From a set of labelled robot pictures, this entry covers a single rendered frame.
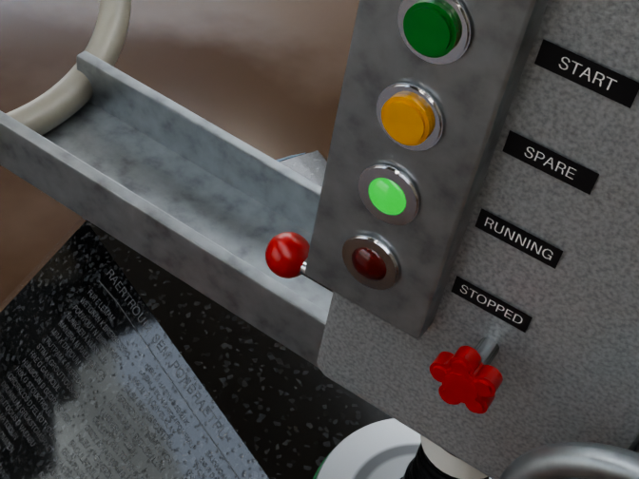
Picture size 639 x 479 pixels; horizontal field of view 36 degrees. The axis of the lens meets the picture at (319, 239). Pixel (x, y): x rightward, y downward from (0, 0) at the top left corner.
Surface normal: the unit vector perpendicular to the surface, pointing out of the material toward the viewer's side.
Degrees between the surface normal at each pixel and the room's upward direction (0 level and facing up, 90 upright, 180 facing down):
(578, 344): 90
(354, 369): 90
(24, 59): 0
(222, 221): 2
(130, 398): 45
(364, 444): 0
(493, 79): 90
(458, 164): 90
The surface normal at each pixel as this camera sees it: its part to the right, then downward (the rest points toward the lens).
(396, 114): -0.54, 0.54
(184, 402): -0.47, -0.27
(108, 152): 0.17, -0.69
